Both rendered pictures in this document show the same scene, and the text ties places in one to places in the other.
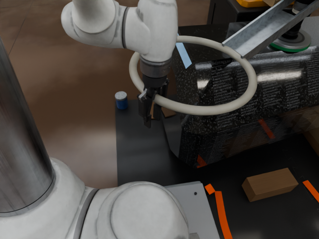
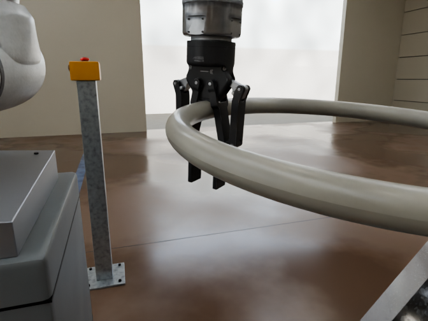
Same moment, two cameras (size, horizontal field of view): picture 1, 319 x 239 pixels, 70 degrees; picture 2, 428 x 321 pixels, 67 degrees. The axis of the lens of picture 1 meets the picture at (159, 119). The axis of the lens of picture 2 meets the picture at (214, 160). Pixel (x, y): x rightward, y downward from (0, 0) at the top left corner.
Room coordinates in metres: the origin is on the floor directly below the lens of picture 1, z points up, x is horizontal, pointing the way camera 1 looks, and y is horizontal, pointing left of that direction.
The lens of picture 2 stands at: (0.48, -0.51, 1.01)
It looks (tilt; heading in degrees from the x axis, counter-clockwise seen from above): 14 degrees down; 82
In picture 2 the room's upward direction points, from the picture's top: straight up
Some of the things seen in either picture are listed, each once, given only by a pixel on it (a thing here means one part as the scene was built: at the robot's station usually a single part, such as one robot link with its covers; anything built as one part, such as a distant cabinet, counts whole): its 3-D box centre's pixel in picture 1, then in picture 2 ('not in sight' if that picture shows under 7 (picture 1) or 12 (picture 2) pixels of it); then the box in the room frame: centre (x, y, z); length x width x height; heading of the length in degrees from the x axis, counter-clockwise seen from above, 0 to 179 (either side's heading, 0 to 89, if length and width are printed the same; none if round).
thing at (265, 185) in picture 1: (268, 184); not in sight; (0.63, -0.72, 0.07); 0.30 x 0.12 x 0.12; 104
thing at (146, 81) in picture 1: (154, 82); (210, 71); (0.55, 0.02, 1.02); 0.08 x 0.07 x 0.09; 139
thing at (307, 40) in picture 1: (288, 36); not in sight; (1.08, -0.66, 0.87); 0.21 x 0.21 x 0.01
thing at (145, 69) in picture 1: (155, 62); (212, 20); (0.55, 0.01, 1.09); 0.09 x 0.09 x 0.06
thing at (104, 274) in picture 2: not in sight; (95, 178); (0.12, 1.05, 0.54); 0.20 x 0.20 x 1.09; 9
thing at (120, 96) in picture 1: (121, 100); not in sight; (1.40, 0.33, 0.08); 0.10 x 0.10 x 0.13
